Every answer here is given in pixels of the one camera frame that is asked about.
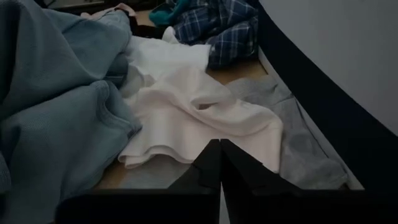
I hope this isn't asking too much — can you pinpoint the blue plaid shirt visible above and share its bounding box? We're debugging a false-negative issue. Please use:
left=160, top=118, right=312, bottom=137
left=172, top=0, right=261, bottom=70

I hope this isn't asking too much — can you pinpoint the pink sock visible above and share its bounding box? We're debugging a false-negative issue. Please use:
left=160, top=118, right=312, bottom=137
left=80, top=2, right=137, bottom=21

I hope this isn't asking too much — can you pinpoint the grey garment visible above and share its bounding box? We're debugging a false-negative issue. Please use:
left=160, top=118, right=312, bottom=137
left=118, top=74, right=349, bottom=190

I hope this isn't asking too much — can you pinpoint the teal sock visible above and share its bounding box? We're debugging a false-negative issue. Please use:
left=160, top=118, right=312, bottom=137
left=148, top=0, right=193, bottom=27

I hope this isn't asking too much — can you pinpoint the white garment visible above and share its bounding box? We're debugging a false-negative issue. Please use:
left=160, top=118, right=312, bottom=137
left=119, top=26, right=213, bottom=97

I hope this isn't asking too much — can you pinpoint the navy white striped basket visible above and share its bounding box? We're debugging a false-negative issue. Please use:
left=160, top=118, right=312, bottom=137
left=256, top=0, right=398, bottom=200

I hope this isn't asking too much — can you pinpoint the light blue denim garment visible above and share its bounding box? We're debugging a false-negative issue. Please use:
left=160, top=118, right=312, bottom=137
left=0, top=0, right=142, bottom=224

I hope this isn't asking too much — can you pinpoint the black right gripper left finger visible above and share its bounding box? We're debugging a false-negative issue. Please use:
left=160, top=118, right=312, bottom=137
left=55, top=138, right=222, bottom=224

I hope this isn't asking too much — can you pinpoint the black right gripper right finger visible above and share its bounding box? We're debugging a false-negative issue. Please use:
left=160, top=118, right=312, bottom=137
left=220, top=138, right=398, bottom=224

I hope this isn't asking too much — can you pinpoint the black garment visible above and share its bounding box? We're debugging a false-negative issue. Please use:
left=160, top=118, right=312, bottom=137
left=114, top=7, right=170, bottom=40

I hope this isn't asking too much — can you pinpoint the pale pink garment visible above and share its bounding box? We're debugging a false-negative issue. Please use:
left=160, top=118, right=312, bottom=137
left=117, top=63, right=284, bottom=174

